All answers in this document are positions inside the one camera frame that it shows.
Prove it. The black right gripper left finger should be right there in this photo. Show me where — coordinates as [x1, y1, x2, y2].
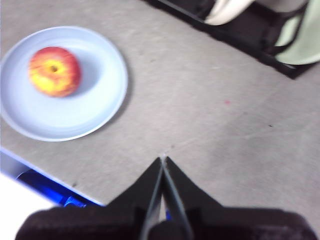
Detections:
[106, 156, 165, 240]

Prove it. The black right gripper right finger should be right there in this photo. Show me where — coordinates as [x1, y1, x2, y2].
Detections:
[163, 156, 224, 240]

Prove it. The blue plate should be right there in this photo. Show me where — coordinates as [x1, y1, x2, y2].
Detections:
[0, 25, 129, 143]

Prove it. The red yellow apple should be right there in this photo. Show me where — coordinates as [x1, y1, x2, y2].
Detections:
[28, 46, 82, 98]

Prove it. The black plate rack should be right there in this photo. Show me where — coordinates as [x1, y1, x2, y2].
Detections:
[142, 0, 320, 81]

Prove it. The beige plate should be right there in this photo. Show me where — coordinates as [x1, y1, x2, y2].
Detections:
[203, 0, 254, 26]

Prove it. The green plate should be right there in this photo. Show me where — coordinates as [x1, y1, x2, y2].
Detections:
[273, 0, 320, 67]

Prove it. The dark blue device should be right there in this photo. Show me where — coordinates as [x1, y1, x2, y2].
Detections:
[15, 169, 88, 209]

